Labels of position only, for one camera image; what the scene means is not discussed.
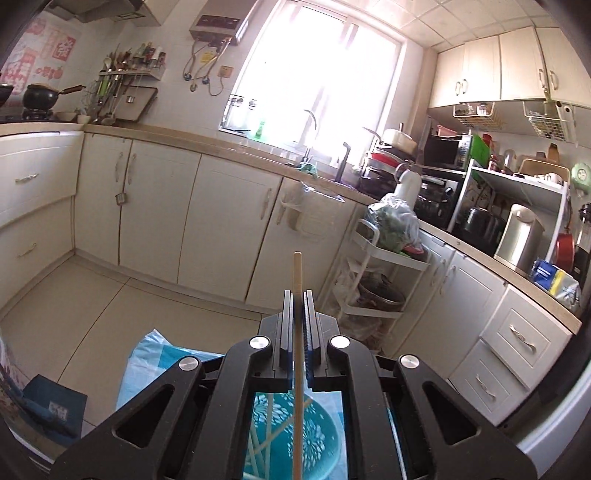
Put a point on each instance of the green round clock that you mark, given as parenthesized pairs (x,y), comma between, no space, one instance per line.
(581,177)

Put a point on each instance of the white trolley cart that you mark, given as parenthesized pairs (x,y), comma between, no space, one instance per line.
(369,295)

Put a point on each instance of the cream drawer cabinet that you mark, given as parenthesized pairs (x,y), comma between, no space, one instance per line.
(37,194)

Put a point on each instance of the bag of green vegetables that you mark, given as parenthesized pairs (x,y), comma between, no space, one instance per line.
(397,221)

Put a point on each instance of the cream base cabinets with drawers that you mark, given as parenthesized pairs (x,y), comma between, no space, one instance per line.
(485,323)

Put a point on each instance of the wall utensil rack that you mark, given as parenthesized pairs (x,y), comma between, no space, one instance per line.
(124,69)

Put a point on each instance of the kitchen window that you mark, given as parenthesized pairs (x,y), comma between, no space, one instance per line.
(318,78)

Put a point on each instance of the cutting board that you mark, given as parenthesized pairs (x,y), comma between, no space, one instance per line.
(138,104)

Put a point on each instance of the black rice cooker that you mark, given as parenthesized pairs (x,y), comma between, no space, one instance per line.
(480,226)

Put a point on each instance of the metal pot in cart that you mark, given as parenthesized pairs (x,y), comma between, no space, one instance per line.
(381,293)

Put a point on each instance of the bundle of beige chopsticks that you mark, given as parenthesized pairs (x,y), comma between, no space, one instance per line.
(263,434)

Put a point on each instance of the white thermos jug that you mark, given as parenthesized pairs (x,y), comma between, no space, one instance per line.
(406,189)

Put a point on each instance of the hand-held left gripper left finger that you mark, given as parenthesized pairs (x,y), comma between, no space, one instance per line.
(286,323)

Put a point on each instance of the black faucet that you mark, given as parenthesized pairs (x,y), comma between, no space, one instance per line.
(344,161)

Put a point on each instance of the chrome sink faucet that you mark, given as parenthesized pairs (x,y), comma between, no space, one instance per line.
(313,134)

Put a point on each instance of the blue box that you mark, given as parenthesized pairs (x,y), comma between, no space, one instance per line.
(55,406)

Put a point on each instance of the white counter shelf rack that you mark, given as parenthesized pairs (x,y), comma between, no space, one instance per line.
(531,189)

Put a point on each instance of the green bottle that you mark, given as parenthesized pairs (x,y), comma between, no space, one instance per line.
(259,130)

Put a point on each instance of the white door bag holder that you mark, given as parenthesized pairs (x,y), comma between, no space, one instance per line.
(309,207)

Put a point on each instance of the wall water heater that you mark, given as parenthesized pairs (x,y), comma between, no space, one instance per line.
(217,28)

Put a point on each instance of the teal perforated plastic basket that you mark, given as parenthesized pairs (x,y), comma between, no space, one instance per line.
(323,438)

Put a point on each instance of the blue and yellow package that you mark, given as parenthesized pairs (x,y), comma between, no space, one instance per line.
(554,281)

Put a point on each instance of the single beige chopstick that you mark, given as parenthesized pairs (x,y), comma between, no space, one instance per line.
(298,277)

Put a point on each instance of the teal dish cloth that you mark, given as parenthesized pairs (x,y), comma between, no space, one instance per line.
(308,168)

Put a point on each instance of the red paper wall decorations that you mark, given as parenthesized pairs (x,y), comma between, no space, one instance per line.
(37,55)

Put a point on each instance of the silver electric water boiler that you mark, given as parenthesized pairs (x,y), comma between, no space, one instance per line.
(519,237)

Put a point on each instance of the floral plastic bag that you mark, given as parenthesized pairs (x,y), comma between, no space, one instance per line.
(9,378)

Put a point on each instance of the cream upper cabinets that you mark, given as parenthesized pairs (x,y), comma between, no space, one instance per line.
(503,64)

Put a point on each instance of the stack of pans and lids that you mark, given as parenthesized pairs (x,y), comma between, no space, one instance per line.
(388,161)

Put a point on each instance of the range hood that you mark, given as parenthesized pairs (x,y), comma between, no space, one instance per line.
(101,10)

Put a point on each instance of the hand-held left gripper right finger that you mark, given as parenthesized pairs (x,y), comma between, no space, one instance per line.
(310,323)

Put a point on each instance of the red pot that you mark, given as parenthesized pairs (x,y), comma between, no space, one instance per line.
(565,251)

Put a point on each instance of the cream door base cabinets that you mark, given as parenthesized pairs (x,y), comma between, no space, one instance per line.
(221,221)

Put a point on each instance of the black toaster oven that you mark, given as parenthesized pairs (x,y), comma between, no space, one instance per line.
(434,201)

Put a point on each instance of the black microwave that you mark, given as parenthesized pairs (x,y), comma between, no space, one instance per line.
(443,150)

